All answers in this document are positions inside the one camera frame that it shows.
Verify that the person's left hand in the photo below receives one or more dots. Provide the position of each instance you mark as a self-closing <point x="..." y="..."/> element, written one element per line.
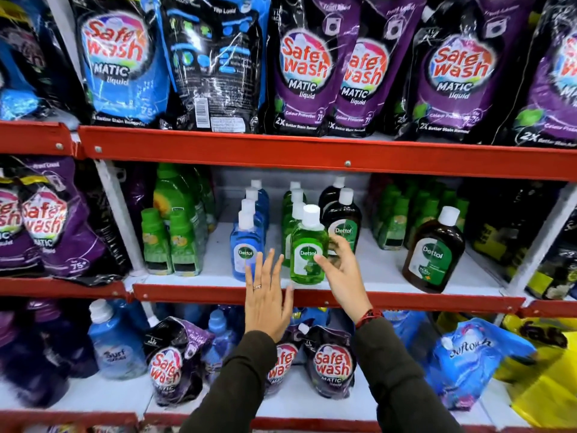
<point x="266" y="308"/>

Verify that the person's right hand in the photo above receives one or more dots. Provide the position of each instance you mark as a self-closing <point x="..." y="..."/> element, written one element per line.
<point x="347" y="284"/>

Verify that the person's left middle finger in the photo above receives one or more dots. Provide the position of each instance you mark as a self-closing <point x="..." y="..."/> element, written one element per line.
<point x="269" y="277"/>

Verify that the person's right thumb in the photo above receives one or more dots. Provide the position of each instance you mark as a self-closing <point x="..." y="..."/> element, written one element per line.
<point x="325" y="263"/>

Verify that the person's left thumb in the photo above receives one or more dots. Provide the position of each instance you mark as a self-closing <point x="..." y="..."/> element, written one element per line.
<point x="288" y="302"/>

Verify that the person's left little finger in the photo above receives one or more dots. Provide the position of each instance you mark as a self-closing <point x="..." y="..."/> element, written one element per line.
<point x="249" y="279"/>

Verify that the person's right forearm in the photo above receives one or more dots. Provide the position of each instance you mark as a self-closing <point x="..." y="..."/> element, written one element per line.
<point x="401" y="383"/>

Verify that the person's left forearm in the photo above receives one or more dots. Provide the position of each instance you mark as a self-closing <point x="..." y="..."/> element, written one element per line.
<point x="234" y="387"/>

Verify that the green antiseptic bottle white cap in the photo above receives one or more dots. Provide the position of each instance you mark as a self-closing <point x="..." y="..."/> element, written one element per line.
<point x="288" y="229"/>
<point x="293" y="186"/>
<point x="294" y="197"/>
<point x="307" y="254"/>

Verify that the blue antiseptic bottle white cap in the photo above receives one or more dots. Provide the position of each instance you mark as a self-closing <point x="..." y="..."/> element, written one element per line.
<point x="261" y="189"/>
<point x="253" y="209"/>
<point x="259" y="198"/>
<point x="245" y="257"/>

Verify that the small brown antiseptic bottle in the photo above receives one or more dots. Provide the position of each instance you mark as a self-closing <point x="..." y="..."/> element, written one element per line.
<point x="345" y="223"/>
<point x="330" y="196"/>

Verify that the white shelf board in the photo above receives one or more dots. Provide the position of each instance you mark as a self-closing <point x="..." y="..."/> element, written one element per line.
<point x="378" y="266"/>
<point x="112" y="394"/>

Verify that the purple detergent pouch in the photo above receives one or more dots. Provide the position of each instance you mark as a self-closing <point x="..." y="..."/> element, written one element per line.
<point x="331" y="360"/>
<point x="306" y="67"/>
<point x="58" y="220"/>
<point x="374" y="72"/>
<point x="554" y="85"/>
<point x="281" y="360"/>
<point x="173" y="360"/>
<point x="11" y="229"/>
<point x="460" y="72"/>

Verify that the small blue detergent bottle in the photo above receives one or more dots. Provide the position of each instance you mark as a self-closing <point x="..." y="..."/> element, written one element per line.
<point x="218" y="342"/>

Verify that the small green cleaner bottle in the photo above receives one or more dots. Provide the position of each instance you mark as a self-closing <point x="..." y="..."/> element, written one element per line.
<point x="155" y="243"/>
<point x="184" y="247"/>

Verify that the rows of green capped bottles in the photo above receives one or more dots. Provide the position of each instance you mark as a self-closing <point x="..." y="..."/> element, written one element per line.
<point x="401" y="216"/>

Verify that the light blue refill pouch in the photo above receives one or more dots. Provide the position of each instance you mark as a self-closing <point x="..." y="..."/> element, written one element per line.
<point x="405" y="329"/>

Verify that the large brown antiseptic bottle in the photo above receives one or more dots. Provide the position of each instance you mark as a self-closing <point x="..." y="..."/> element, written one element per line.
<point x="432" y="261"/>

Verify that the group of large green bottles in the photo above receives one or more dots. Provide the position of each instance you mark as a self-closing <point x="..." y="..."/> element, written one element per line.
<point x="173" y="193"/>

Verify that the blue detergent bottle white cap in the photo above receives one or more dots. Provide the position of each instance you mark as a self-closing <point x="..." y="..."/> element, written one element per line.
<point x="115" y="342"/>

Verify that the white metal shelf upright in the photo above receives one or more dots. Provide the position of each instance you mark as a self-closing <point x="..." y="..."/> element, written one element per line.
<point x="115" y="198"/>
<point x="541" y="238"/>

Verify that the blue fabric softener pouch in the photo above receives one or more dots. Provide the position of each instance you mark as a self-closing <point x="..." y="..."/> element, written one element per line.
<point x="469" y="360"/>

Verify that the black blue detergent pouch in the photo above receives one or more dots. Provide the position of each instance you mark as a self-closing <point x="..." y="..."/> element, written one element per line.
<point x="216" y="63"/>

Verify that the group of dark purple bottles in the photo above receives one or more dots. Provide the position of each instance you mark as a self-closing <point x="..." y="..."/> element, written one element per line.
<point x="40" y="351"/>

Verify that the dark pouches with yellow print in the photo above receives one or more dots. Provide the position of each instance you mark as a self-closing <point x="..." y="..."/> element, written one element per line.
<point x="556" y="270"/>

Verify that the yellow detergent pouch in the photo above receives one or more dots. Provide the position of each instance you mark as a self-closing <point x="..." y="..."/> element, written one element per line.
<point x="545" y="378"/>

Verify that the dark blue detergent pouch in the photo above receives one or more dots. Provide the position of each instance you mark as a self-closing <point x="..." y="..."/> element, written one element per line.
<point x="27" y="63"/>

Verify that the red metal shelf rail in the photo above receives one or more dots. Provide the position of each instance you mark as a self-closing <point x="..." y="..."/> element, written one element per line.
<point x="293" y="424"/>
<point x="550" y="308"/>
<point x="315" y="153"/>
<point x="58" y="288"/>
<point x="34" y="138"/>
<point x="67" y="420"/>
<point x="405" y="302"/>

